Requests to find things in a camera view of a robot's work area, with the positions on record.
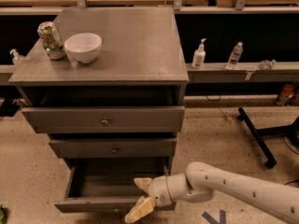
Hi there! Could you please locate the crumpled plastic wrapper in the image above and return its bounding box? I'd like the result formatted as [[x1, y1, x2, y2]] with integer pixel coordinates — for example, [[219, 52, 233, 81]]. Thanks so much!
[[260, 60, 276, 70]]

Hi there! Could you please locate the grey metal ledge rail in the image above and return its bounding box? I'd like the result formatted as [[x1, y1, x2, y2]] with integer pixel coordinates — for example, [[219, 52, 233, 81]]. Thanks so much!
[[186, 62, 299, 83]]

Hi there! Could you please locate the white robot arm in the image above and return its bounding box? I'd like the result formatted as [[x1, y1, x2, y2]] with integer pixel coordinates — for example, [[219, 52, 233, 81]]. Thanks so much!
[[125, 161, 299, 224]]

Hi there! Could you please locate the orange spray can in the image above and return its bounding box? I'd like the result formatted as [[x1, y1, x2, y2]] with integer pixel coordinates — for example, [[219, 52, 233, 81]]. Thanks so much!
[[275, 84, 293, 105]]

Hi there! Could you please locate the white ceramic bowl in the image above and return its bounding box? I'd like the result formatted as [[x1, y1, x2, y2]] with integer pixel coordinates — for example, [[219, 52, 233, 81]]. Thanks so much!
[[64, 33, 102, 63]]

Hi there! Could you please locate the black stand base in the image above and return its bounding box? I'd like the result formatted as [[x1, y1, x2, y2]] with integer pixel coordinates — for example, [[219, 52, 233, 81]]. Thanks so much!
[[237, 107, 299, 169]]

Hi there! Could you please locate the green label drink can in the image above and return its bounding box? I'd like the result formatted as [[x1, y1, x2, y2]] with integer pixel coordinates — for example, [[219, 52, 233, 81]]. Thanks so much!
[[37, 21, 66, 60]]

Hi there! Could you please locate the clear pump sanitizer bottle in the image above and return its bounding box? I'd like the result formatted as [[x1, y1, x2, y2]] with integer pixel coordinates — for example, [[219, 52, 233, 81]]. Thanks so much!
[[9, 49, 24, 66]]

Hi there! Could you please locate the clear plastic water bottle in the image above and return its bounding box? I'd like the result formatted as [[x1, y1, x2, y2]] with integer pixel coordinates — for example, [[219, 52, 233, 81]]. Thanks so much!
[[225, 42, 243, 70]]

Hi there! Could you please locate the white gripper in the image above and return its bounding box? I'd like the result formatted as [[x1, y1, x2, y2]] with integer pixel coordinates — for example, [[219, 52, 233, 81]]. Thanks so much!
[[124, 176, 172, 224]]

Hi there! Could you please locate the grey wooden drawer cabinet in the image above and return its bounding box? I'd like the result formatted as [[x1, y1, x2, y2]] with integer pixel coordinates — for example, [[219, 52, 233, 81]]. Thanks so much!
[[7, 6, 190, 173]]

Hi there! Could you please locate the grey bottom drawer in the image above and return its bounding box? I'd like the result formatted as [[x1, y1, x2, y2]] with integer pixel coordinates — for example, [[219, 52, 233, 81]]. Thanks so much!
[[54, 157, 169, 213]]

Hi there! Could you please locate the grey drawer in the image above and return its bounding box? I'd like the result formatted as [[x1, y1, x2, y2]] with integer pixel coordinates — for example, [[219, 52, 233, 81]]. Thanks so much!
[[54, 157, 169, 213], [22, 106, 185, 133], [50, 138, 177, 159]]

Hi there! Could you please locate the white pump lotion bottle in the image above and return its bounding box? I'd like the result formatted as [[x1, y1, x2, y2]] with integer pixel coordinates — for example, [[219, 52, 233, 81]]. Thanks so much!
[[192, 38, 206, 68]]

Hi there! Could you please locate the grey middle drawer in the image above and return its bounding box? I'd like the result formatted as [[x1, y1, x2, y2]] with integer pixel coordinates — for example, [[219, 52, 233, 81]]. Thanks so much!
[[50, 138, 177, 159]]

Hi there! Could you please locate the grey top drawer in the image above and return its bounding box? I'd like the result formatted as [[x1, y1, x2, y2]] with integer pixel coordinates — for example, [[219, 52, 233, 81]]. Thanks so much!
[[22, 106, 185, 133]]

